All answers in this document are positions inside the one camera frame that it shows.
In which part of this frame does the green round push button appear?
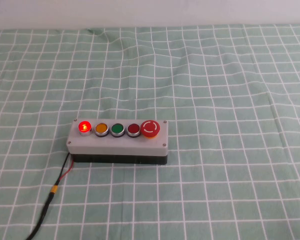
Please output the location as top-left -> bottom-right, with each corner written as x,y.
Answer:
110,123 -> 125,138

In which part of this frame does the red mushroom emergency stop button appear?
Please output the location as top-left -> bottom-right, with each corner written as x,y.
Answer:
140,120 -> 161,139

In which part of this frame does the black power cable yellow band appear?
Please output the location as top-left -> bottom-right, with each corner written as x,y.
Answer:
24,152 -> 72,240

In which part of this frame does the yellow round push button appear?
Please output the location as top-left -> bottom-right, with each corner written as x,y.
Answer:
94,122 -> 110,138

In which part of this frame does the grey black button switch box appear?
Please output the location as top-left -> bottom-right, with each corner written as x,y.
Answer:
65,118 -> 169,166

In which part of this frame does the dark red round push button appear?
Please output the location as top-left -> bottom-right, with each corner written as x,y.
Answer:
126,123 -> 141,138

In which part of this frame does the green white grid tablecloth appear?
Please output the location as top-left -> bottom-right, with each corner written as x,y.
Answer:
0,23 -> 300,240

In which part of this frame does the thin red wire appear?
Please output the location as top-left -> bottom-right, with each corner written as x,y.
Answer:
58,158 -> 75,182

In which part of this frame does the lit red indicator lamp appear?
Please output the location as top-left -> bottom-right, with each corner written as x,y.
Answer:
78,120 -> 93,138

